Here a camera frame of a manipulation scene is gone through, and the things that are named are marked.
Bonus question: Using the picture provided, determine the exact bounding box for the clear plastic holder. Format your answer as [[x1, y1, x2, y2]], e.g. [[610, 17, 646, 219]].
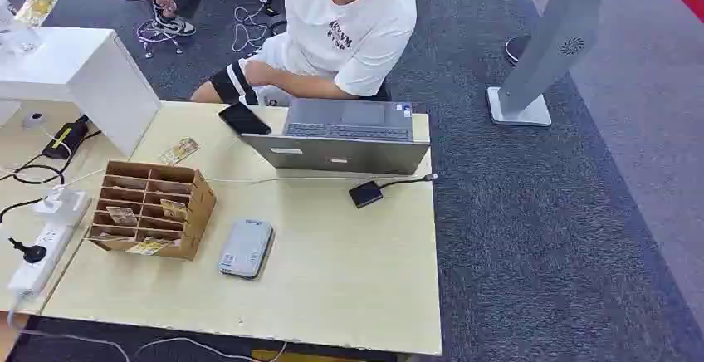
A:
[[0, 0, 43, 56]]

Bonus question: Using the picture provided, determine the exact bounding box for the chair base with castors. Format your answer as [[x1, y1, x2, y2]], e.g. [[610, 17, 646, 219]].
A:
[[136, 18, 185, 60]]

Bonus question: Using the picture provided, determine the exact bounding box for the white cabinet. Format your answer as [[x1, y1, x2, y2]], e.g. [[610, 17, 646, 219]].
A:
[[0, 27, 162, 158]]

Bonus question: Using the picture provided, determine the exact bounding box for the black and white sneaker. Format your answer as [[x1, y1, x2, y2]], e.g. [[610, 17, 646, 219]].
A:
[[151, 0, 198, 37]]

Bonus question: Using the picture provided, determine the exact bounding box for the black power adapter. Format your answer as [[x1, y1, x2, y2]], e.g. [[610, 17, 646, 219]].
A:
[[42, 115, 90, 161]]

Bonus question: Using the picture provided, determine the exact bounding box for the black smartphone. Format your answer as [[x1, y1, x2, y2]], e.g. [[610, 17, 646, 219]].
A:
[[218, 101, 273, 137]]

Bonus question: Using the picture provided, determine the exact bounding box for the white charger plug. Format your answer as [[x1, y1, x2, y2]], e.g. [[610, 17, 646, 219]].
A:
[[33, 188, 89, 224]]

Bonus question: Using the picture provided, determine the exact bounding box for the wooden card box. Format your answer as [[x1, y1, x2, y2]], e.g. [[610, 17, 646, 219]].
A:
[[87, 160, 218, 262]]

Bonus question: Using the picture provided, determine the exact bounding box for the black plug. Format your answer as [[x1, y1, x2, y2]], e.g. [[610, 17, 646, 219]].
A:
[[7, 237, 48, 265]]

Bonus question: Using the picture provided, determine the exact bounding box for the white power strip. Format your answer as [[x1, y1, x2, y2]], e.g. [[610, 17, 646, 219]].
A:
[[7, 189, 92, 298]]

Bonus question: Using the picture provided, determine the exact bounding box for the grey laptop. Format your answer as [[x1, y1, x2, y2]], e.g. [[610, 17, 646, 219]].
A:
[[240, 98, 431, 176]]

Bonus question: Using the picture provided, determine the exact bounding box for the flat grey device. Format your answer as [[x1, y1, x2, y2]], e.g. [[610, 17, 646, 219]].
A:
[[217, 218, 275, 281]]

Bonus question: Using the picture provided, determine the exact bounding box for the small black hub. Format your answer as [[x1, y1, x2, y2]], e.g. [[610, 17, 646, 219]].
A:
[[348, 180, 384, 210]]

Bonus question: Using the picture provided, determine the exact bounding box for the black round base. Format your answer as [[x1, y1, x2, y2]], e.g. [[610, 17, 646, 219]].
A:
[[504, 33, 534, 67]]

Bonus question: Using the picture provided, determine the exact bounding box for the grey pillar stand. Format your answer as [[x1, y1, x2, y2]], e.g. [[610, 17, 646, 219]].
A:
[[486, 0, 609, 128]]

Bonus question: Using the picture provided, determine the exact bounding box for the white floor cable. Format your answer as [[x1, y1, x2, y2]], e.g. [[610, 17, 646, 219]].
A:
[[231, 4, 287, 54]]

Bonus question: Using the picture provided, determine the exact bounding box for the white power strip cable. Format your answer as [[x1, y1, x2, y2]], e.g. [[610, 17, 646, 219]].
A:
[[5, 293, 288, 362]]

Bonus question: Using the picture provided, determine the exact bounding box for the black hub cable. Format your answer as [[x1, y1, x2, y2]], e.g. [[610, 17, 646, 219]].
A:
[[379, 172, 439, 191]]

